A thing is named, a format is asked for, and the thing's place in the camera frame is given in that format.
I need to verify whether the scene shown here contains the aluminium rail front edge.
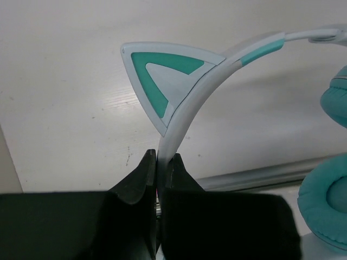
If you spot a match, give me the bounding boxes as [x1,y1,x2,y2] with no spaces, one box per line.
[197,156,330,191]

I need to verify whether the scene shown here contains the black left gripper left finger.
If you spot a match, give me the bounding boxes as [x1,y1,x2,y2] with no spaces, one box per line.
[110,149,157,205]

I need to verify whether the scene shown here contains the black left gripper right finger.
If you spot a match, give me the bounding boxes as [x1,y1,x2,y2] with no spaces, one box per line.
[165,153,204,192]

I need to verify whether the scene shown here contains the teal cat-ear headphones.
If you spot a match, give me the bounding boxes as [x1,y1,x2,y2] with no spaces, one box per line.
[120,23,347,254]

